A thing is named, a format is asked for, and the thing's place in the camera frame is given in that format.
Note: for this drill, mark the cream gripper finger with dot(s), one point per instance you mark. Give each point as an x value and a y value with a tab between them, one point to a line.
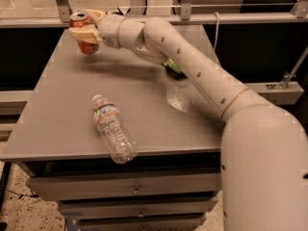
95	15
88	33

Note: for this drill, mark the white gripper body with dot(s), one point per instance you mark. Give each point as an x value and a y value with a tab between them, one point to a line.
108	28

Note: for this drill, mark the red coke can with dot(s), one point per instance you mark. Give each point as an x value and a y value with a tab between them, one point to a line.
79	20

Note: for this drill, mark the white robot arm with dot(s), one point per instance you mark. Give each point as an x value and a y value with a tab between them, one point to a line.
264	149

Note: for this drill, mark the clear plastic water bottle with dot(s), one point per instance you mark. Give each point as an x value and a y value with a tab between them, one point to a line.
106	116

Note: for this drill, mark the green chip bag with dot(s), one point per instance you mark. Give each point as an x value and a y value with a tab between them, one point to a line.
169	63

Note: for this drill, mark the grey drawer cabinet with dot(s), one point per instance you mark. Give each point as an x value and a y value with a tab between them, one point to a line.
175	129

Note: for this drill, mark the top grey drawer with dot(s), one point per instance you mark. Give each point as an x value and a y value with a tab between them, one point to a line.
106	186

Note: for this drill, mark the grey drawer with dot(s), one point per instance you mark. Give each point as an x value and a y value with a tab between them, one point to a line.
139	208
106	186
141	224

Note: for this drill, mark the grey metal railing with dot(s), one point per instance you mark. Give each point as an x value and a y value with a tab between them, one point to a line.
55	13

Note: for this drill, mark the middle grey drawer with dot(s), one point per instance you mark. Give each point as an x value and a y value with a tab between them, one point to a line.
139	208

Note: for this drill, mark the bottom grey drawer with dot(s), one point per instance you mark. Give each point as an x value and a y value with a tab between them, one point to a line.
141	224

